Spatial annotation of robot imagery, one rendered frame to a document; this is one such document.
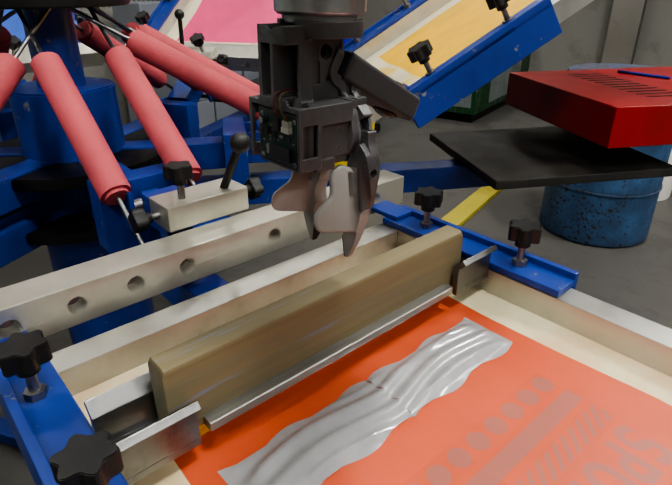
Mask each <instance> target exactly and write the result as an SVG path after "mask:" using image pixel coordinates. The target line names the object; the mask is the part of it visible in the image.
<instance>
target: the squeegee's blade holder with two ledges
mask: <svg viewBox="0 0 672 485"><path fill-rule="evenodd" d="M452 289H453V287H452V286H450V285H448V284H445V283H444V284H443V285H441V286H439V287H437V288H435V289H433V290H432V291H430V292H428V293H426V294H424V295H422V296H421V297H419V298H417V299H415V300H413V301H412V302H410V303H408V304H406V305H404V306H402V307H401V308H399V309H397V310H395V311H393V312H391V313H390V314H388V315H386V316H384V317H382V318H380V319H379V320H377V321H375V322H373V323H371V324H370V325H368V326H366V327H364V328H362V329H360V330H359V331H357V332H355V333H353V334H351V335H349V336H348V337H346V338H344V339H342V340H340V341H339V342H337V343H335V344H333V345H331V346H329V347H328V348H326V349H324V350H322V351H320V352H318V353H317V354H315V355H313V356H311V357H309V358H307V359H306V360H304V361H302V362H300V363H298V364H297V365H295V366H293V367H291V368H289V369H287V370H286V371H284V372H282V373H280V374H278V375H276V376H275V377H273V378H271V379H269V380H267V381H266V382H264V383H262V384H260V385H258V386H256V387H255V388H253V389H251V390H249V391H247V392H245V393H244V394H242V395H240V396H238V397H236V398H234V399H233V400H231V401H229V402H227V403H225V404H224V405H222V406H220V407H218V408H216V409H214V410H213V411H211V412H209V413H207V414H205V415H203V417H204V424H205V425H206V426H207V428H208V429H209V430H210V431H214V430H215V429H217V428H219V427H221V426H222V425H224V424H226V423H228V422H229V421H231V420H233V419H235V418H236V417H238V416H240V415H242V414H243V413H245V412H247V411H248V410H250V409H252V408H254V407H255V406H257V405H259V404H261V403H262V402H264V401H266V400H268V399H269V398H271V397H273V396H275V395H276V394H278V393H280V392H282V391H283V390H285V389H287V388H289V387H290V386H292V385H294V384H296V383H297V382H299V381H301V380H303V379H304V378H306V377H308V376H309V375H311V374H313V373H315V372H316V371H318V370H320V369H322V368H323V367H325V366H327V365H329V364H330V363H332V362H334V361H336V360H337V359H339V358H341V357H343V356H344V355H346V354H348V353H350V352H351V351H353V350H355V349H357V348H358V347H360V346H362V345H363V344H365V343H367V342H369V341H370V340H372V339H374V338H376V337H377V336H379V335H381V334H383V333H384V332H386V331H388V330H390V329H391V328H393V327H395V326H397V325H398V324H400V323H402V322H404V321H405V320H407V319H409V318H411V317H412V316H414V315H416V314H418V313H419V312H421V311H423V310H424V309H426V308H428V307H430V306H431V305H433V304H435V303H437V302H438V301H440V300H442V299H444V298H445V297H447V296H449V295H451V294H452Z"/></svg>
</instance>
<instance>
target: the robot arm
mask: <svg viewBox="0 0 672 485"><path fill-rule="evenodd" d="M273 4H274V11H275V12H276V13H278V14H281V17H280V18H277V23H259V24H257V41H258V64H259V87H260V95H254V96H249V111H250V130H251V149H252V155H257V154H261V158H262V159H265V160H267V161H269V162H272V163H274V164H277V165H279V166H282V167H284V168H287V169H289V170H292V173H291V177H290V179H289V180H288V182H287V183H285V184H284V185H283V186H281V187H280V188H279V189H277V190H276V191H275V192H274V193H273V195H272V200H271V204H272V207H273V208H274V209H275V210H277V211H302V212H304V218H305V222H306V226H307V229H308V232H309V235H310V238H311V239H312V240H314V239H317V237H318V236H319V234H320V233H342V232H343V235H342V242H343V252H344V256H345V257H348V256H351V255H352V254H353V252H354V250H355V249H356V247H357V245H358V243H359V241H360V239H361V236H362V234H363V232H364V229H365V227H366V224H367V221H368V218H369V214H370V209H371V208H372V207H373V205H374V200H375V196H376V191H377V187H378V182H379V176H380V159H379V152H378V148H377V144H376V130H373V128H372V121H371V116H372V115H373V113H372V112H371V110H370V109H369V107H368V106H367V105H369V106H371V107H372V108H373V109H374V110H375V111H376V113H377V114H379V115H380V116H382V117H384V118H396V117H399V118H402V119H405V120H412V119H413V118H414V115H415V113H416V111H417V108H418V106H419V104H420V98H419V97H417V96H416V95H415V94H413V93H412V92H410V91H409V90H407V89H406V88H405V87H404V85H402V84H401V83H400V82H398V81H395V80H393V79H392V78H390V77H389V76H387V75H386V74H384V73H383V72H382V71H380V70H379V69H377V68H376V67H374V66H373V65H371V64H370V63H369V62H367V61H366V60H364V59H363V58H361V57H360V56H358V55H357V54H356V53H354V52H350V51H346V50H344V49H343V39H352V38H360V37H363V33H364V19H359V15H363V14H364V13H365V12H366V5H367V0H273ZM257 112H259V125H260V141H256V124H255V113H257ZM341 161H345V162H346V161H347V166H345V165H337V166H335V163H337V162H341ZM328 181H329V186H330V193H329V197H328V198H327V192H326V188H327V183H328Z"/></svg>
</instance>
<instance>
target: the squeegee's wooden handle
mask: <svg viewBox="0 0 672 485"><path fill-rule="evenodd" d="M462 241H463V234H462V232H461V231H460V230H459V229H457V228H454V227H451V226H449V225H446V226H443V227H441V228H439V229H437V230H434V231H432V232H430V233H428V234H425V235H423V236H421V237H419V238H416V239H414V240H412V241H410V242H407V243H405V244H403V245H401V246H399V247H396V248H394V249H392V250H390V251H387V252H385V253H383V254H381V255H378V256H376V257H374V258H372V259H369V260H367V261H365V262H363V263H360V264H358V265H356V266H354V267H351V268H349V269H347V270H345V271H342V272H340V273H338V274H336V275H333V276H331V277H329V278H327V279H324V280H322V281H320V282H318V283H315V284H313V285H311V286H309V287H307V288H304V289H302V290H300V291H298V292H295V293H293V294H291V295H289V296H286V297H284V298H282V299H280V300H277V301H275V302H273V303H271V304H268V305H266V306H264V307H262V308H259V309H257V310H255V311H253V312H250V313H248V314H246V315H244V316H241V317H239V318H237V319H235V320H232V321H230V322H228V323H226V324H223V325H221V326H219V327H217V328H215V329H212V330H210V331H208V332H206V333H203V334H201V335H199V336H197V337H194V338H192V339H190V340H188V341H185V342H183V343H181V344H179V345H176V346H174V347H172V348H170V349H167V350H165V351H163V352H161V353H158V354H156V355H154V356H152V357H150V358H149V361H148V368H149V373H150V378H151V384H152V389H153V394H154V399H155V405H156V410H157V415H158V420H161V419H163V418H165V417H167V416H169V415H171V414H173V413H175V412H177V411H179V410H180V409H182V408H184V407H186V406H188V405H190V404H192V403H194V402H196V401H198V403H199V405H200V407H201V410H199V411H198V412H197V416H198V423H199V426H200V425H202V424H204V417H203V415H205V414H207V413H209V412H211V411H213V410H214V409H216V408H218V407H220V406H222V405H224V404H225V403H227V402H229V401H231V400H233V399H234V398H236V397H238V396H240V395H242V394H244V393H245V392H247V391H249V390H251V389H253V388H255V387H256V386H258V385H260V384H262V383H264V382H266V381H267V380H269V379H271V378H273V377H275V376H276V375H278V374H280V373H282V372H284V371H286V370H287V369H289V368H291V367H293V366H295V365H297V364H298V363H300V362H302V361H304V360H306V359H307V358H309V357H311V356H313V355H315V354H317V353H318V352H320V351H322V350H324V349H326V348H328V347H329V346H331V345H333V344H335V343H337V342H339V341H340V340H342V339H344V338H346V337H348V336H349V335H351V334H353V333H355V332H357V331H359V330H360V329H362V328H364V327H366V326H368V325H370V324H371V323H373V322H375V321H377V320H379V319H380V318H382V317H384V316H386V315H388V314H390V313H391V312H393V311H395V310H397V309H399V308H401V307H402V306H404V305H406V304H408V303H410V302H412V301H413V300H415V299H417V298H419V297H421V296H422V295H424V294H426V293H428V292H430V291H432V290H433V289H435V288H437V287H439V286H441V285H443V284H444V283H445V284H448V285H450V286H451V285H452V283H453V274H454V266H455V265H457V264H459V263H460V258H461V250H462Z"/></svg>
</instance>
